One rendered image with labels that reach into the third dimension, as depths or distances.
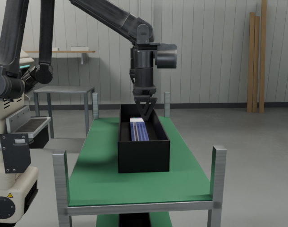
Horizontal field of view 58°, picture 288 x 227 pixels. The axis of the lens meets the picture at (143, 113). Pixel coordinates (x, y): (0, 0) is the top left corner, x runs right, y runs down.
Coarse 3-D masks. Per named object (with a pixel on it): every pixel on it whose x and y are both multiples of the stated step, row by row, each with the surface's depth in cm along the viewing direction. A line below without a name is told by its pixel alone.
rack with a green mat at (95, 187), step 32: (96, 96) 150; (96, 128) 135; (64, 160) 66; (96, 160) 97; (192, 160) 97; (224, 160) 69; (64, 192) 68; (96, 192) 76; (128, 192) 76; (160, 192) 76; (192, 192) 76; (64, 224) 71; (96, 224) 153; (160, 224) 153
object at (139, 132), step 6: (132, 120) 133; (138, 120) 133; (132, 126) 123; (138, 126) 123; (144, 126) 123; (132, 132) 114; (138, 132) 114; (144, 132) 114; (132, 138) 107; (138, 138) 107; (144, 138) 107
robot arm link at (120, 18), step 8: (80, 0) 79; (88, 0) 78; (96, 0) 78; (104, 0) 78; (88, 8) 79; (96, 8) 78; (104, 8) 78; (112, 8) 77; (120, 8) 77; (104, 16) 78; (112, 16) 77; (120, 16) 77; (128, 16) 76; (136, 16) 76; (112, 24) 79; (120, 24) 77; (128, 24) 76; (136, 24) 76; (128, 32) 76; (136, 32) 76; (152, 32) 75; (136, 40) 81; (152, 40) 79
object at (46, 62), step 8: (48, 0) 110; (48, 8) 112; (40, 16) 114; (48, 16) 113; (40, 24) 115; (48, 24) 115; (40, 32) 116; (48, 32) 116; (40, 40) 117; (48, 40) 118; (40, 48) 119; (48, 48) 120; (40, 56) 120; (48, 56) 121; (40, 64) 120; (48, 64) 121; (40, 72) 121; (48, 72) 122; (40, 80) 123; (48, 80) 124
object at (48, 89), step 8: (40, 88) 360; (48, 88) 360; (56, 88) 360; (64, 88) 360; (72, 88) 360; (80, 88) 360; (88, 88) 360; (48, 96) 383; (48, 104) 386; (48, 112) 389; (88, 120) 349; (88, 128) 350
